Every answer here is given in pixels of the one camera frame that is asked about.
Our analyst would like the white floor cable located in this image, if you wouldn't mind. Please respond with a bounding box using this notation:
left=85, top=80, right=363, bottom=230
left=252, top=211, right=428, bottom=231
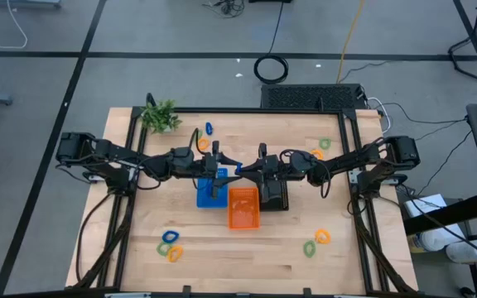
left=0, top=0, right=29, bottom=50

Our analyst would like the orange plastic basket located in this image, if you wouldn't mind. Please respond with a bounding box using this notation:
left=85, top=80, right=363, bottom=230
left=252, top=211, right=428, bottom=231
left=227, top=186, right=262, bottom=231

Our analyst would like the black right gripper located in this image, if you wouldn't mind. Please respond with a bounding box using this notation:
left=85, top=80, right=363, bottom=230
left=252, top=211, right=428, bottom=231
left=237, top=142, right=292, bottom=200

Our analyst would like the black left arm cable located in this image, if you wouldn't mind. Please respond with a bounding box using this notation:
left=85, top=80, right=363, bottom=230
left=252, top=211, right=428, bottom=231
left=186, top=127, right=206, bottom=157

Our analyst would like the white power cable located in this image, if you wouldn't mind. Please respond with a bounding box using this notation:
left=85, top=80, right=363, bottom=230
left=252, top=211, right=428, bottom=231
left=366, top=95, right=393, bottom=136

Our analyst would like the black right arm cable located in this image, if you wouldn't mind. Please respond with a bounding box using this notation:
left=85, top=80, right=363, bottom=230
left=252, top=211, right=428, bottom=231
left=319, top=159, right=334, bottom=199

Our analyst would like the blue plastic basket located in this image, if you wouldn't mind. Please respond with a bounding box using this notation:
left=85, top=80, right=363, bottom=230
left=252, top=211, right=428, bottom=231
left=195, top=167, right=229, bottom=209

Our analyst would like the black perforated case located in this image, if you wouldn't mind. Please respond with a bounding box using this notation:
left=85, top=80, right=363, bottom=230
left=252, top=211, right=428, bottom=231
left=260, top=83, right=368, bottom=111

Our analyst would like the white paper roll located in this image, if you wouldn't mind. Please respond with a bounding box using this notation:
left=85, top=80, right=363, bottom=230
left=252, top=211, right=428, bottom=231
left=407, top=225, right=467, bottom=254

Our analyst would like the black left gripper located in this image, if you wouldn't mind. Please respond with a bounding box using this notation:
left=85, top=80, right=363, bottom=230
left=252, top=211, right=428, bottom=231
left=199, top=139, right=244, bottom=200

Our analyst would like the coiled black cable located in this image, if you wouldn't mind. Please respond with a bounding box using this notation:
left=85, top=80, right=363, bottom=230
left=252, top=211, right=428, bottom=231
left=253, top=0, right=293, bottom=85

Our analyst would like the green plant in white pot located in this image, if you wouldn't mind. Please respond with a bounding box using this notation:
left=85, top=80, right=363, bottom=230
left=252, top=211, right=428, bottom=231
left=140, top=99, right=183, bottom=135

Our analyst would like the white paper sheet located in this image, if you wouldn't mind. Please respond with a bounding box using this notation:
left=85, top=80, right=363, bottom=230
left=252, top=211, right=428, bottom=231
left=403, top=193, right=449, bottom=219

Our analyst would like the yellow hanging cable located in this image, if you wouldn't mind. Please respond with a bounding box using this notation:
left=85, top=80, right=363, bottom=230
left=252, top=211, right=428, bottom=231
left=335, top=0, right=366, bottom=84

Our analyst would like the black plastic basket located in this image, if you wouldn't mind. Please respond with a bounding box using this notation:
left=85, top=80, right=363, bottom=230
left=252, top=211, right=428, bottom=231
left=259, top=180, right=290, bottom=213

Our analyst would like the silver aluminium bar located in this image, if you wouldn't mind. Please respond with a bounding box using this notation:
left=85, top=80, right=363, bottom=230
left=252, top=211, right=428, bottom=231
left=104, top=291, right=152, bottom=298

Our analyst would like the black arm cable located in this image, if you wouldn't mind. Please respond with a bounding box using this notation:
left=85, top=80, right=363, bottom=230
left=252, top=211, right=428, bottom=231
left=186, top=127, right=206, bottom=157
left=319, top=159, right=334, bottom=199

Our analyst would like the black aluminium table frame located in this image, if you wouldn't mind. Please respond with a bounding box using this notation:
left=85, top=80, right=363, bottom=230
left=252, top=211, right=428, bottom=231
left=72, top=105, right=420, bottom=298

